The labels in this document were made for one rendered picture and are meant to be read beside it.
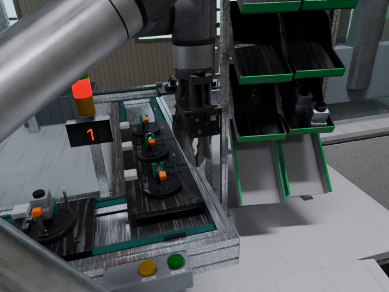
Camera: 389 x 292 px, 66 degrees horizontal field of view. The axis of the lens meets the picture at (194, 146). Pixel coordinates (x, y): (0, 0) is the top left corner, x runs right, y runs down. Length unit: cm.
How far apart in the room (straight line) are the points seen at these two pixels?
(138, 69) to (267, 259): 382
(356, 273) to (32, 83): 89
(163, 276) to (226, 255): 20
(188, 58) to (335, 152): 140
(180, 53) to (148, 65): 393
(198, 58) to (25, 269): 40
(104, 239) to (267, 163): 54
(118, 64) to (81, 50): 418
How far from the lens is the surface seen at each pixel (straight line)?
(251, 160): 94
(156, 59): 442
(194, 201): 96
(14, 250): 48
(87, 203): 103
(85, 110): 89
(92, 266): 83
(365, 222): 116
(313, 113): 88
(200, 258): 86
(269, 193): 93
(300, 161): 101
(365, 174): 205
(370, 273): 100
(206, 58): 52
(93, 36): 32
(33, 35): 32
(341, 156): 186
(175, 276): 78
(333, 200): 122
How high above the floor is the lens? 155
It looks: 27 degrees down
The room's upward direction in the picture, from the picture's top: 2 degrees counter-clockwise
